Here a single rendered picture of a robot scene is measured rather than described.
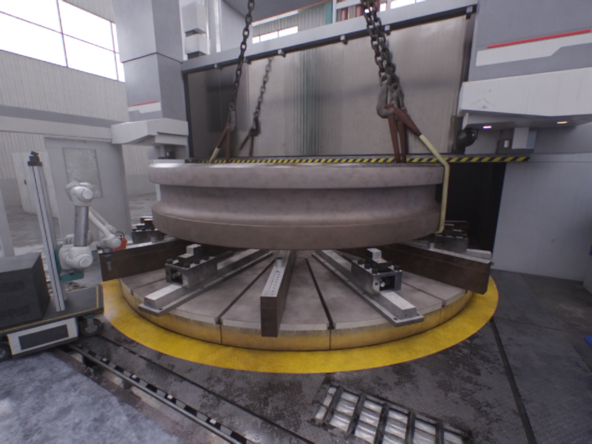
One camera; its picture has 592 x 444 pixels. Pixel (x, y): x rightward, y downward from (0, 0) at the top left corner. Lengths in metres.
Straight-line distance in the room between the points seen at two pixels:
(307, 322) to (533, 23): 3.82
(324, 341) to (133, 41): 6.68
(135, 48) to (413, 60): 5.41
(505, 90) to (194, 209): 3.58
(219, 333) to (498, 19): 4.43
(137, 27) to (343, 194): 5.66
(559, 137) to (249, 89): 5.52
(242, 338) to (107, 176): 5.31
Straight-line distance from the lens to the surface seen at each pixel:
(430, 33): 5.82
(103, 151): 7.26
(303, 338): 2.79
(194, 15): 8.44
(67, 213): 6.96
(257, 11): 10.41
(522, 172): 5.60
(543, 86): 3.69
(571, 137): 4.72
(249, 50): 6.99
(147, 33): 7.07
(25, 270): 3.46
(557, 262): 5.95
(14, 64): 18.23
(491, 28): 4.23
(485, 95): 3.61
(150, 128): 6.23
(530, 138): 4.47
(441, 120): 5.47
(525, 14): 4.28
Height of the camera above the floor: 1.74
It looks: 12 degrees down
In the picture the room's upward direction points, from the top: straight up
